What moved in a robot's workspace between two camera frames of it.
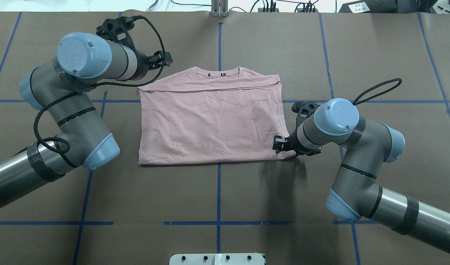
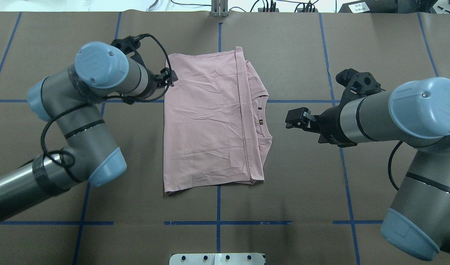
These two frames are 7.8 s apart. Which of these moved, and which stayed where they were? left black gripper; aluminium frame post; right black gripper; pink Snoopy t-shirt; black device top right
Moved: pink Snoopy t-shirt; left black gripper; right black gripper
Stayed: black device top right; aluminium frame post
